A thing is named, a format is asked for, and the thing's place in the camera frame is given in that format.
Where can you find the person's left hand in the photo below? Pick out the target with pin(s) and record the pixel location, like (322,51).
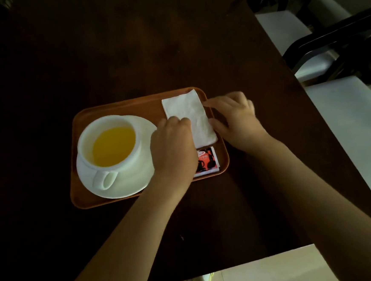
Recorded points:
(173,152)

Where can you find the person's right hand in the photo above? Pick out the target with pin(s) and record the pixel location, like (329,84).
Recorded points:
(242,124)

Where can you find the red sachet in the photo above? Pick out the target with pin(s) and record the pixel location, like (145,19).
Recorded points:
(208,162)

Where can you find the white paper napkin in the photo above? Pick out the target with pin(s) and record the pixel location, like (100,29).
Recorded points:
(186,106)

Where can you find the white saucer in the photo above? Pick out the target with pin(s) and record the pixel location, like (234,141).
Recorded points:
(134,181)

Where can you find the orange-brown tray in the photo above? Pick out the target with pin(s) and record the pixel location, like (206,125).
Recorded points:
(144,105)

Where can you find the white cup with yellow juice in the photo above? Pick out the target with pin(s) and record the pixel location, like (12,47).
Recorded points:
(113,146)

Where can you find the person's left forearm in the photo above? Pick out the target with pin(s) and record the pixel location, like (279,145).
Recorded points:
(126,246)

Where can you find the person's right forearm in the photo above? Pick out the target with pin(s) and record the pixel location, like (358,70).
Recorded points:
(322,205)

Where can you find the white cushioned black frame chair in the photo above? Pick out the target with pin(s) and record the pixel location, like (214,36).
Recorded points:
(354,132)
(282,32)

